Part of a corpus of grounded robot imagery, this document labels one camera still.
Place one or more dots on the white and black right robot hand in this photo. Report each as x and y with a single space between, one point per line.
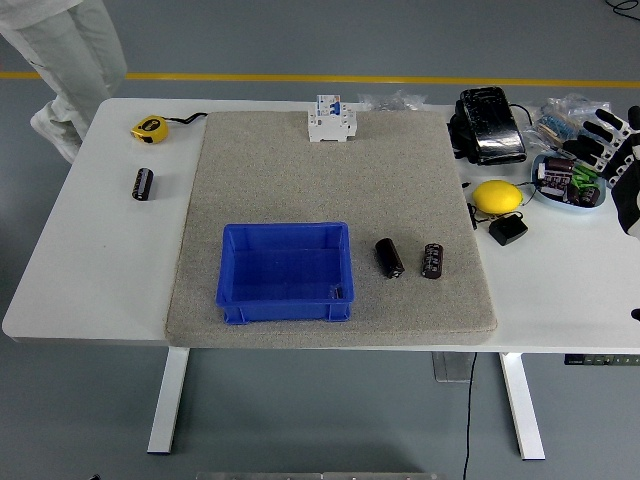
625 150

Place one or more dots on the dark battery with white print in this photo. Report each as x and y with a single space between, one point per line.
433 260

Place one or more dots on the plain black battery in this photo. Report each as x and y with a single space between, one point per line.
389 257

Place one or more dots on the blue plastic box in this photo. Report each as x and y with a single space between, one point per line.
285 272

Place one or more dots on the dark battery with brown stripe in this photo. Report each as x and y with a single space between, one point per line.
142 184

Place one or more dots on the green plastic parts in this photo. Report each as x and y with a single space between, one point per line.
582 179

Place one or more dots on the small dark capacitor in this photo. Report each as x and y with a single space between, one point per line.
591 196

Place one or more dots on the brown capacitor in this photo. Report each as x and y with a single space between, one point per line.
559 164

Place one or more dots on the clear bags with blue parts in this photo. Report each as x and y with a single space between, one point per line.
565 112

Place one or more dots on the dark capacitor with white print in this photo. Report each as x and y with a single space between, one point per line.
556 184

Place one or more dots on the light blue bowl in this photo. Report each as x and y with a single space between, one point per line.
542 195

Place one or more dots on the black glossy foot pedal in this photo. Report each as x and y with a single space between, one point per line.
492 125

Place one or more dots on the yellow lemon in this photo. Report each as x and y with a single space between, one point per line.
497 196

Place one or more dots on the black power adapter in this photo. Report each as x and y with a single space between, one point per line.
507 230

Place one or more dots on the table control panel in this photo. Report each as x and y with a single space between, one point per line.
600 359

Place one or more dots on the clear bag of metal parts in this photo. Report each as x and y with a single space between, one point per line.
395 101

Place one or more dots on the white table leg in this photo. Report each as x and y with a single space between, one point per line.
167 400
522 405

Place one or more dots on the grey metal plate under table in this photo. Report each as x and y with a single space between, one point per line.
450 367

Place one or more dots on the white circuit breaker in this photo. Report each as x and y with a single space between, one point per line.
331 122

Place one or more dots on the grey-brown mat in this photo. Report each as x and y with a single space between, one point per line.
325 185

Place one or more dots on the small dark screw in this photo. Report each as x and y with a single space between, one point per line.
336 291

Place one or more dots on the yellow tape measure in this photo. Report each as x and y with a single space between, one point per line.
150 129

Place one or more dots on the person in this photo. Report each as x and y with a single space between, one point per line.
75 50

